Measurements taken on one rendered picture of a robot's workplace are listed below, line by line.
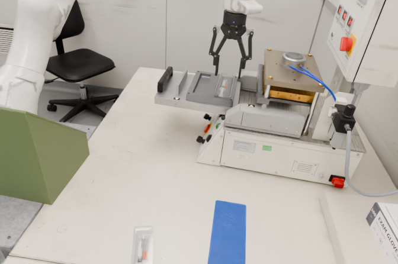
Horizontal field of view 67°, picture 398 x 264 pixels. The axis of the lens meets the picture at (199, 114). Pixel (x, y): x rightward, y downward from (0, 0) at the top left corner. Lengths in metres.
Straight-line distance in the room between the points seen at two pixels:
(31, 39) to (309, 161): 0.96
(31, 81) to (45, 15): 0.20
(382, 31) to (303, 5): 1.67
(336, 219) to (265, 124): 0.35
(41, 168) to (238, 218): 0.59
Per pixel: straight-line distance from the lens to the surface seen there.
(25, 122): 0.86
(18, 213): 1.06
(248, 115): 0.98
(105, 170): 1.11
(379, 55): 0.95
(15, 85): 1.02
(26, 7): 1.03
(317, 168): 1.12
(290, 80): 0.98
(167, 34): 2.63
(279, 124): 1.00
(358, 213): 1.07
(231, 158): 1.09
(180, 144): 1.20
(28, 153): 0.93
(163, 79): 1.11
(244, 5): 0.95
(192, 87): 1.09
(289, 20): 2.57
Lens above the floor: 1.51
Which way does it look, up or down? 33 degrees down
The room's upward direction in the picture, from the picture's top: 5 degrees clockwise
